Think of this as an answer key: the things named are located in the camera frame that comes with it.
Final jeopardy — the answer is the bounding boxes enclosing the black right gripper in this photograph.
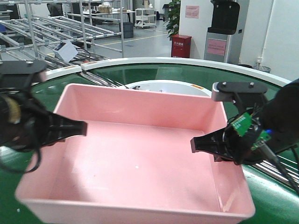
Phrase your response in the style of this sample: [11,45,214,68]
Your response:
[190,80,299,165]

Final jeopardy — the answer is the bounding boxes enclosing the green potted plant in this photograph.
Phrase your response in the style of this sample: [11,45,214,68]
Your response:
[166,0,181,40]

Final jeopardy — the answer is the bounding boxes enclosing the white outer conveyor guard rail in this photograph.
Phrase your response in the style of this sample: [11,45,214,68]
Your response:
[42,57,290,86]

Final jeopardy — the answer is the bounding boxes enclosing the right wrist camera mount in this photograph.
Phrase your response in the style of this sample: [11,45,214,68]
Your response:
[211,82,268,114]

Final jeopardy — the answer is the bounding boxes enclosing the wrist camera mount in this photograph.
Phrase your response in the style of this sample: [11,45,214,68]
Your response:
[0,59,47,90]
[211,82,268,114]

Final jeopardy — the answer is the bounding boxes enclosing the red fire extinguisher box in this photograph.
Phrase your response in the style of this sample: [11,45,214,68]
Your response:
[171,35,192,58]

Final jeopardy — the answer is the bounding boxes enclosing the pink plastic bin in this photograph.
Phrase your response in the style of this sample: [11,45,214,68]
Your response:
[15,84,255,224]

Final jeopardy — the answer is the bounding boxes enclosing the grey waste basket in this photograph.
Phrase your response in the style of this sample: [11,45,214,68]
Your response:
[253,66,271,73]

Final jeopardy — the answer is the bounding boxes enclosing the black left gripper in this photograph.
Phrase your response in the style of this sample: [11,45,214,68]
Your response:
[0,93,88,152]

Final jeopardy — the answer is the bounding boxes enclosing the white shelf cart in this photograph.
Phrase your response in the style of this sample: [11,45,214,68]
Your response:
[135,8,157,28]

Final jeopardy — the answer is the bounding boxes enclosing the green circuit board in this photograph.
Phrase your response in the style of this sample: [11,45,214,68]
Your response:
[231,112,271,151]

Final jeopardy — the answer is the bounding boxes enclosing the pink wall notice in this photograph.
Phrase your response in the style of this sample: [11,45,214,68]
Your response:
[185,5,199,19]

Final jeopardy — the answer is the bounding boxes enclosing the grey water dispenser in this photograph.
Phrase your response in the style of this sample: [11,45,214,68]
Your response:
[204,0,240,63]

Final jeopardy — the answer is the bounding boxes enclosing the white control box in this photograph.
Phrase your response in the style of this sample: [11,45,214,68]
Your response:
[53,40,78,63]

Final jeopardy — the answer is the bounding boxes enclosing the metal roller rack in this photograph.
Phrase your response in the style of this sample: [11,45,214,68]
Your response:
[0,0,123,68]

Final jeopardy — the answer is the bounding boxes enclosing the steel conveyor rollers right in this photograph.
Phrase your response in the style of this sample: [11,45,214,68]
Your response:
[252,155,299,186]

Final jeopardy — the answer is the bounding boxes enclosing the white inner conveyor ring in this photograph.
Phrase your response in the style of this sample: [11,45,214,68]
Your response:
[121,79,211,98]

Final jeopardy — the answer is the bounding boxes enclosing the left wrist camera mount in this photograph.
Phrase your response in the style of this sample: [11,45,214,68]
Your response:
[0,59,47,90]

